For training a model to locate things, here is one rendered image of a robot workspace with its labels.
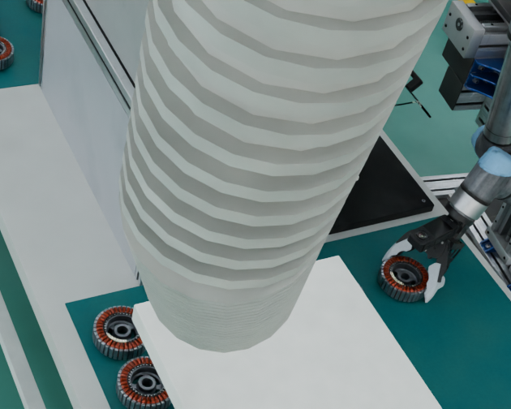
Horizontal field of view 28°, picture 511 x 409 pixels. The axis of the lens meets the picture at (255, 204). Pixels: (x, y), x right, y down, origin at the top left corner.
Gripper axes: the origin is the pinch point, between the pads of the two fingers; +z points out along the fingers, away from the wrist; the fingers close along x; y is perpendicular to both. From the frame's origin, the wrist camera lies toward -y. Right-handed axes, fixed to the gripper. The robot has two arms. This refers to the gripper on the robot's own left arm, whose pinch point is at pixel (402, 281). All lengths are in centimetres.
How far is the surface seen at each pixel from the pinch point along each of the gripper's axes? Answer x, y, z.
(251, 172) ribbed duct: -46, -153, -47
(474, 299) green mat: -11.9, 10.8, -5.1
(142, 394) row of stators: 4, -59, 31
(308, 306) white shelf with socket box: -18, -72, -10
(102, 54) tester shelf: 59, -55, -8
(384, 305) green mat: -2.5, -6.2, 4.7
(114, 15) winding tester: 59, -57, -17
